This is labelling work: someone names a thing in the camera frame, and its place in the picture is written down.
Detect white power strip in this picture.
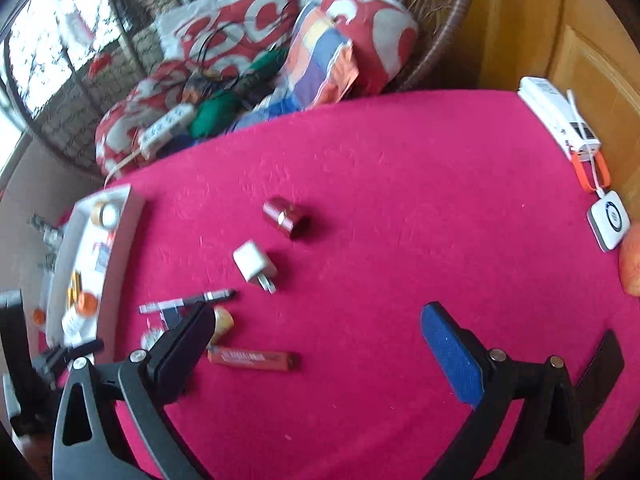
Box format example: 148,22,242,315
136,102,197,160

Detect magenta table cloth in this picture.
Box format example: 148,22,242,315
37,89,640,480

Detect black cables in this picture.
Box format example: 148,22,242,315
185,0,306,96

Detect small yellowish object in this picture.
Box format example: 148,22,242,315
212,306,235,347

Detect orange strap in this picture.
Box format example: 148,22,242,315
570,149,612,193

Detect white bottle orange cap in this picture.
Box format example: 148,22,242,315
61,291,99,343

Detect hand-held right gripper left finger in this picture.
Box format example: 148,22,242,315
51,301,217,480

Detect wicker hanging chair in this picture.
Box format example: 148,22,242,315
0,0,481,186

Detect green cloth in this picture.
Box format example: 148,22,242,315
189,49,291,140

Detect white tray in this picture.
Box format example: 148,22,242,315
44,183,147,348

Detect window with grille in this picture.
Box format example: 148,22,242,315
0,0,131,131

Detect white power bank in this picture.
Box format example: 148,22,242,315
517,76,602,158

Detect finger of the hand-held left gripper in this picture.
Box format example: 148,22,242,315
31,338,106,377

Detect white square gadget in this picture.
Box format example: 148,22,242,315
586,191,632,254

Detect white charger plug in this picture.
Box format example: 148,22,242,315
232,241,278,295

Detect gold white round jar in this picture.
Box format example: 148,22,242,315
91,201,120,227

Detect striped colourful cloth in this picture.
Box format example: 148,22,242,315
232,2,362,133

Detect red white patterned cushion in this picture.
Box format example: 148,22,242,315
320,0,419,97
157,0,302,73
94,57,203,167

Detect dark red metal cylinder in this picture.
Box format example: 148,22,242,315
262,196,312,242

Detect wooden cabinet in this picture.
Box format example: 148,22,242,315
472,0,640,211

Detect orange red tube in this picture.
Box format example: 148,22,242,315
207,347,302,373

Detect white charging cable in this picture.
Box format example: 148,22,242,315
566,89,603,196

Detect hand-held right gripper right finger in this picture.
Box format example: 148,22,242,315
420,301,586,480

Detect black silver pen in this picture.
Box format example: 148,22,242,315
139,287,237,316

